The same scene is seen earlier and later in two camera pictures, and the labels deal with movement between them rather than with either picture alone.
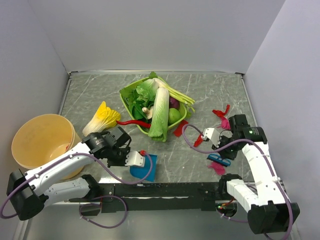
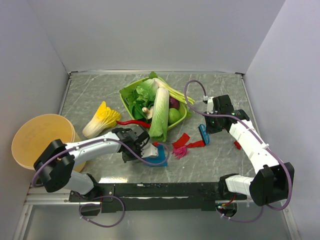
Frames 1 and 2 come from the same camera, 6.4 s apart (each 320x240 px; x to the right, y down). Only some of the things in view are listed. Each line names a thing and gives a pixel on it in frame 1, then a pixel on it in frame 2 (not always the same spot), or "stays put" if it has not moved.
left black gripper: (123, 162) to (126, 157)
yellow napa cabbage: (105, 119) stays put
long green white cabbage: (159, 126) stays put
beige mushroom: (148, 112) stays put
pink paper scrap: (219, 168) to (180, 152)
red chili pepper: (136, 122) stays put
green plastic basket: (139, 97) stays put
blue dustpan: (141, 172) to (159, 158)
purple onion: (173, 103) stays put
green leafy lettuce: (142, 96) stays put
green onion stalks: (175, 93) stays put
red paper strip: (178, 130) to (181, 141)
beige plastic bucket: (42, 138) stays put
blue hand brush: (218, 159) to (204, 134)
